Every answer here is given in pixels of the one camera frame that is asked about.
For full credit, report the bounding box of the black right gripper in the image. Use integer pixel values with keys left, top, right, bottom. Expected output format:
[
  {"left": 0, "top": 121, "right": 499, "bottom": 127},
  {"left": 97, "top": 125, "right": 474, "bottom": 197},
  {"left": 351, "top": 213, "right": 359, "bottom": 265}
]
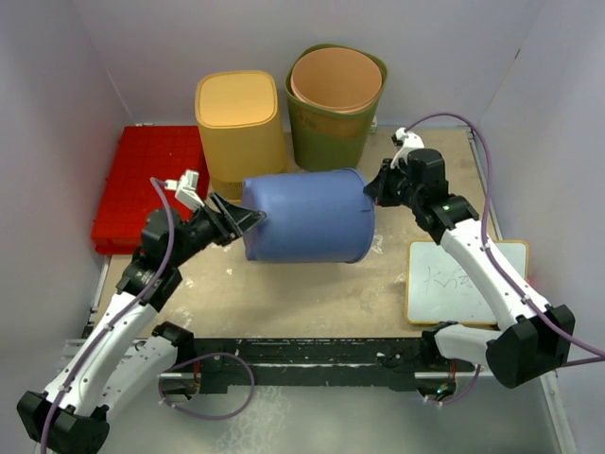
[{"left": 363, "top": 161, "right": 420, "bottom": 211}]

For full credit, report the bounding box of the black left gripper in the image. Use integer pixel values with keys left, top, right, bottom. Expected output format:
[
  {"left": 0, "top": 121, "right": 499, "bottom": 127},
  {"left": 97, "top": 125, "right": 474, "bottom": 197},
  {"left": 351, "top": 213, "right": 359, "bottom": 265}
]
[{"left": 169, "top": 192, "right": 266, "bottom": 268}]

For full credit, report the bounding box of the blue plastic bucket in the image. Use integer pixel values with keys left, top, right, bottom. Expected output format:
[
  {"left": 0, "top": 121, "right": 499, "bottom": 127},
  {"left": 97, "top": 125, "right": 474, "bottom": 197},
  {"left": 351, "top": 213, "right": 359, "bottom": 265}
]
[{"left": 241, "top": 168, "right": 375, "bottom": 264}]

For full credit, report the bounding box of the yellow ribbed waste basket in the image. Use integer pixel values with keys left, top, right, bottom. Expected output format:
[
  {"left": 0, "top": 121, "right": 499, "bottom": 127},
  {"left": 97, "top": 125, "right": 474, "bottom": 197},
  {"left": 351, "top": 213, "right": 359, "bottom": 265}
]
[{"left": 195, "top": 70, "right": 289, "bottom": 201}]

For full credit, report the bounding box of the red plastic tray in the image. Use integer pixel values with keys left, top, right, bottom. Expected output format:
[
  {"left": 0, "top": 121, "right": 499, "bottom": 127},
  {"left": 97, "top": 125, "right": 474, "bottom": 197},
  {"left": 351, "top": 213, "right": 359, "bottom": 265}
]
[{"left": 91, "top": 126, "right": 209, "bottom": 255}]

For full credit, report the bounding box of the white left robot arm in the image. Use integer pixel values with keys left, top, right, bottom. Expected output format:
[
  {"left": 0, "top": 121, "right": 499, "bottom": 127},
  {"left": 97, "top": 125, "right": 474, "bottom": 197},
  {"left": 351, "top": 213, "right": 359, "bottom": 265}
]
[{"left": 17, "top": 193, "right": 266, "bottom": 453}]

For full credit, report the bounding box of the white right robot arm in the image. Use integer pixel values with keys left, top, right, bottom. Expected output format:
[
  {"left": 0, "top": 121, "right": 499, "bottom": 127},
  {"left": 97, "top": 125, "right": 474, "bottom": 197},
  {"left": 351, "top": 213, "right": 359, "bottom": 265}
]
[{"left": 364, "top": 148, "right": 576, "bottom": 389}]

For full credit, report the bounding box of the olive green ribbed bin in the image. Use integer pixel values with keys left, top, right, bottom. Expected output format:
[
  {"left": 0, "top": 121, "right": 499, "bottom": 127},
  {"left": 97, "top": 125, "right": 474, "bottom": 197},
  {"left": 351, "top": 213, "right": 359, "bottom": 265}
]
[{"left": 285, "top": 44, "right": 388, "bottom": 171}]

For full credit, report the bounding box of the pink inner bin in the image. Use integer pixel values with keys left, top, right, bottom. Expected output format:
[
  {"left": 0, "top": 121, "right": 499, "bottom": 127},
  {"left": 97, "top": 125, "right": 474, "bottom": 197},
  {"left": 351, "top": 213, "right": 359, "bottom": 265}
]
[{"left": 290, "top": 47, "right": 383, "bottom": 114}]

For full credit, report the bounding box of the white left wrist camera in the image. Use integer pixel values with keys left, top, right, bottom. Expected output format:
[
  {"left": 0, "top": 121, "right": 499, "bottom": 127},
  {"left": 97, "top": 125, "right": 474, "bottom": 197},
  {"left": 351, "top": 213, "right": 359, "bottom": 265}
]
[{"left": 164, "top": 169, "right": 204, "bottom": 212}]

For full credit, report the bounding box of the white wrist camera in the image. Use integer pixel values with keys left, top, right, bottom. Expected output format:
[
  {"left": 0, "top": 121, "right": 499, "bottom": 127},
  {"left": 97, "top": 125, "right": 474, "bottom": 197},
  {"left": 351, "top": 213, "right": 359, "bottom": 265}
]
[
  {"left": 390, "top": 128, "right": 424, "bottom": 169},
  {"left": 164, "top": 169, "right": 204, "bottom": 212}
]

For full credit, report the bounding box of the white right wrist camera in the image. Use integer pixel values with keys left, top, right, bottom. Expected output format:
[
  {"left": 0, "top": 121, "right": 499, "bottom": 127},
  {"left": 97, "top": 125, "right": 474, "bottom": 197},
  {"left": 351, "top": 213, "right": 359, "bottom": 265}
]
[{"left": 390, "top": 128, "right": 424, "bottom": 169}]

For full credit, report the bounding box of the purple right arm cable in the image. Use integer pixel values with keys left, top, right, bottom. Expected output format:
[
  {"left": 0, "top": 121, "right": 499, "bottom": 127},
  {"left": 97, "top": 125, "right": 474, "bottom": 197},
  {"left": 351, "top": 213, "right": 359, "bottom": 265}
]
[{"left": 405, "top": 112, "right": 605, "bottom": 368}]

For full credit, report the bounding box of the small whiteboard with orange frame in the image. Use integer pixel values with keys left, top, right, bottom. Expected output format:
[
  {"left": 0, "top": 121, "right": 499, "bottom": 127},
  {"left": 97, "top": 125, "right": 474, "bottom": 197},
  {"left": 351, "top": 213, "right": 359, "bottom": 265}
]
[{"left": 406, "top": 240, "right": 524, "bottom": 325}]

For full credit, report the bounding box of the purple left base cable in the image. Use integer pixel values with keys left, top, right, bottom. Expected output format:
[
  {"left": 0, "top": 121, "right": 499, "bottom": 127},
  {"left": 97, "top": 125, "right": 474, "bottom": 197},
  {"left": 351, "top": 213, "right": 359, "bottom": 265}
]
[{"left": 158, "top": 350, "right": 256, "bottom": 421}]

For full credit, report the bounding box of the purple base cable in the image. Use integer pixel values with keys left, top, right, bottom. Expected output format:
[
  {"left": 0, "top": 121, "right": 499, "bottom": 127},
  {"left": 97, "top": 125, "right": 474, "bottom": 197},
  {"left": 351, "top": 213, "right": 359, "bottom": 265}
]
[
  {"left": 423, "top": 359, "right": 481, "bottom": 408},
  {"left": 158, "top": 350, "right": 256, "bottom": 421}
]

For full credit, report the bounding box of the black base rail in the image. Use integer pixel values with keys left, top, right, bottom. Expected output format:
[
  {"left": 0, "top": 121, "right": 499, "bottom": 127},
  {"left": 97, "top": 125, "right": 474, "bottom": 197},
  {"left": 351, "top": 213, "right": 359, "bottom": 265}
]
[{"left": 176, "top": 338, "right": 474, "bottom": 394}]

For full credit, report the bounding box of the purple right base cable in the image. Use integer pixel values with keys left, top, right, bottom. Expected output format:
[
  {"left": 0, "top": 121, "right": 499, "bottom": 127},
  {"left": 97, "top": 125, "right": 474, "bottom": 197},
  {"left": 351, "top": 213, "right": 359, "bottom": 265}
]
[{"left": 423, "top": 359, "right": 481, "bottom": 408}]

